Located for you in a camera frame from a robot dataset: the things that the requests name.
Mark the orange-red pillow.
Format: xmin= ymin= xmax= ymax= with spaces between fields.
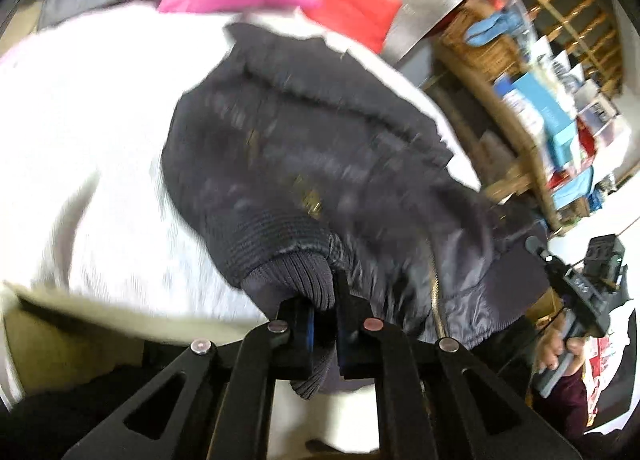
xmin=302 ymin=0 xmax=403 ymax=53

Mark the person's right hand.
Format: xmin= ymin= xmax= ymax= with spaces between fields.
xmin=533 ymin=324 xmax=587 ymax=382

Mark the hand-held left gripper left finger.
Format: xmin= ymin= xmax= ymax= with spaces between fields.
xmin=62 ymin=301 xmax=317 ymax=460

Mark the blue cloth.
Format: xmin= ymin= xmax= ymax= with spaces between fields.
xmin=465 ymin=7 xmax=523 ymax=48

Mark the black quilted jacket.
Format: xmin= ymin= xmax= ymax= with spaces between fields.
xmin=161 ymin=22 xmax=551 ymax=401

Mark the wooden table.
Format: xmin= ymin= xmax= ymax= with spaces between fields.
xmin=422 ymin=40 xmax=566 ymax=236

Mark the white blanket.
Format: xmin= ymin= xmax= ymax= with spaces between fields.
xmin=0 ymin=5 xmax=483 ymax=411

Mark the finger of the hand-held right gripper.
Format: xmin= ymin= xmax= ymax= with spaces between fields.
xmin=525 ymin=235 xmax=572 ymax=292

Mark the beige sofa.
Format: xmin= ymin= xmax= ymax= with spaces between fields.
xmin=0 ymin=285 xmax=251 ymax=381

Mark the wicker basket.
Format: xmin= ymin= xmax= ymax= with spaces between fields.
xmin=435 ymin=5 xmax=523 ymax=86

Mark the person's right forearm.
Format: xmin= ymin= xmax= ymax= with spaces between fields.
xmin=542 ymin=372 xmax=593 ymax=443

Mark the light blue box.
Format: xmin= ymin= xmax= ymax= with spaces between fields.
xmin=502 ymin=72 xmax=578 ymax=166

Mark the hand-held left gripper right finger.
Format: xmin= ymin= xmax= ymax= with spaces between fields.
xmin=334 ymin=271 xmax=584 ymax=460

